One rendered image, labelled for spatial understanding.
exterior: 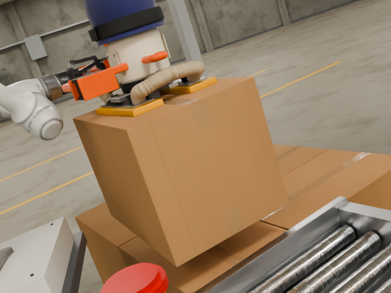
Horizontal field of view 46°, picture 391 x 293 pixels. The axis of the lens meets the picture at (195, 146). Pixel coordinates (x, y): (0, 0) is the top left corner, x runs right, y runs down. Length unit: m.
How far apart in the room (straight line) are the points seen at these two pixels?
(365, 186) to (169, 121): 0.81
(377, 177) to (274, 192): 0.50
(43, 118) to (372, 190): 1.12
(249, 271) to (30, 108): 0.78
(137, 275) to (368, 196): 1.33
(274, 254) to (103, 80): 0.67
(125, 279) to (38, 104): 1.02
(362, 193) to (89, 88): 1.03
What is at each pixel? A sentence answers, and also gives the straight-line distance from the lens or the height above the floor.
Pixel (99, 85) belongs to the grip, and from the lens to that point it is 1.06.
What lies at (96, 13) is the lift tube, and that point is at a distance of 1.40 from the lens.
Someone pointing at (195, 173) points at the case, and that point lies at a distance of 1.23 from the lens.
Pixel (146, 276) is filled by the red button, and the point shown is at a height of 1.04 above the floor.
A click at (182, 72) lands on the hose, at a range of 1.31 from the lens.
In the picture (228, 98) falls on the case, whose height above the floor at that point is 1.03.
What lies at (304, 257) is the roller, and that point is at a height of 0.55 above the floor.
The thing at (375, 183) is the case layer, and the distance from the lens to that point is 1.75.
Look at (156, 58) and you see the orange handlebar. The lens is 1.32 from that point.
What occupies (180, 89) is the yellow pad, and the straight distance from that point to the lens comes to 1.40.
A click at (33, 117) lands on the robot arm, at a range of 1.43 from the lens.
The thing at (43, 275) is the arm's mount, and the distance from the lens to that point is 1.13.
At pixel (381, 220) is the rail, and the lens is 1.38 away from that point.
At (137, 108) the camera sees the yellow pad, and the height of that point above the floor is 1.08.
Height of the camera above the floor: 1.25
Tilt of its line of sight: 14 degrees down
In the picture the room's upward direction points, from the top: 19 degrees counter-clockwise
